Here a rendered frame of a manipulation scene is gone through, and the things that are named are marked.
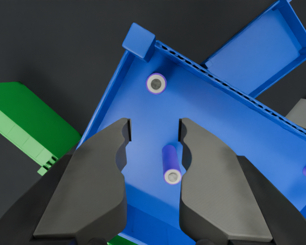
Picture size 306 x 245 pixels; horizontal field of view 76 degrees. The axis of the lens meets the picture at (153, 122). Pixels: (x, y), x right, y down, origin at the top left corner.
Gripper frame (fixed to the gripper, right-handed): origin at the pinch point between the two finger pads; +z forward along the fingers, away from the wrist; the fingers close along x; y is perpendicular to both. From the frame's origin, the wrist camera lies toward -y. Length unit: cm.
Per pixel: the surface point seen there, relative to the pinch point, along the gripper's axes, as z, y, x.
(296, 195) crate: 7.2, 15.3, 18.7
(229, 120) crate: 9.8, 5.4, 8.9
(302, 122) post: 45, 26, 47
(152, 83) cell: 4.8, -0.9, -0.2
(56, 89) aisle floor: 56, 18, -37
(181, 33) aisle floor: 61, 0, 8
